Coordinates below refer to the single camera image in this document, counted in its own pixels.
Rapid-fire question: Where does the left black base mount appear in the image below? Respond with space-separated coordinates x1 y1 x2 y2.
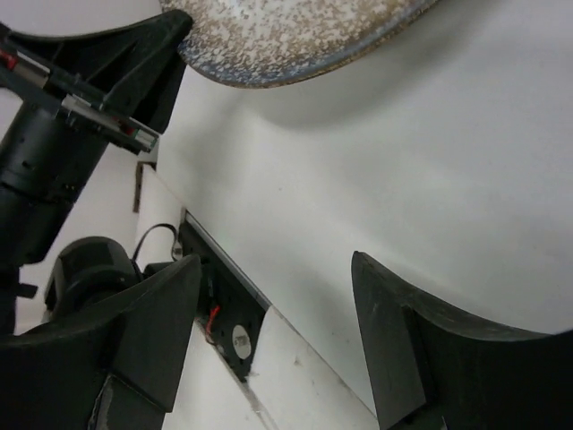
133 210 274 384

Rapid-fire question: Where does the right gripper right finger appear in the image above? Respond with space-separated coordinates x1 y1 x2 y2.
351 252 572 429

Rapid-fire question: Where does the speckled brown round plate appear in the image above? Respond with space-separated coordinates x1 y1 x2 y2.
159 0 436 89

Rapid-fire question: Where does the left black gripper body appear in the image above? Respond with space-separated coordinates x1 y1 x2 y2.
0 21 160 202

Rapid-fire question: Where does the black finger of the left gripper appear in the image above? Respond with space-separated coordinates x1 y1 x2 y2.
6 10 192 133

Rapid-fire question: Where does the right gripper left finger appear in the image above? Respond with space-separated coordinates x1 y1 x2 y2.
1 255 201 429

